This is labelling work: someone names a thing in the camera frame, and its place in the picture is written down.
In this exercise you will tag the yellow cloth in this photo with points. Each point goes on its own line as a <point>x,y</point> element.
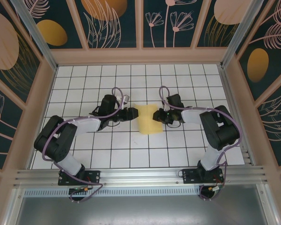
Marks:
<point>150,122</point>

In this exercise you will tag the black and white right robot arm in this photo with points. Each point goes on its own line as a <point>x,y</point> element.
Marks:
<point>222,133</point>

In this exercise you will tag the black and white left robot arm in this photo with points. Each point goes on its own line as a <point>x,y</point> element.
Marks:
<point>53,143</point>

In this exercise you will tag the white grid mat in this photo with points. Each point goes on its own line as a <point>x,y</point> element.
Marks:
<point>140,157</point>

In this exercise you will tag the black connector box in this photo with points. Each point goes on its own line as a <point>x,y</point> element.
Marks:
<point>80,189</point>

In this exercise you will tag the grey metal panel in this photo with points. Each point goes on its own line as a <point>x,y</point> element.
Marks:
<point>140,211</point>

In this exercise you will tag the aluminium side rail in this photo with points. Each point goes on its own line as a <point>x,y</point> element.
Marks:
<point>226,82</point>

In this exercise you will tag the aluminium frame rail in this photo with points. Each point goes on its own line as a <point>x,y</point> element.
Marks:
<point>140,175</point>

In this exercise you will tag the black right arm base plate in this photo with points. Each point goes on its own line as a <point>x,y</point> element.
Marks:
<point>189,177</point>

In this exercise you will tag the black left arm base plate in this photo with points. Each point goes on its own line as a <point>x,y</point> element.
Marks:
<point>96,175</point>

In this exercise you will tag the aluminium corner post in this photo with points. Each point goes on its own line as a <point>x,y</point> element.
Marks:
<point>239,35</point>
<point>39,39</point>

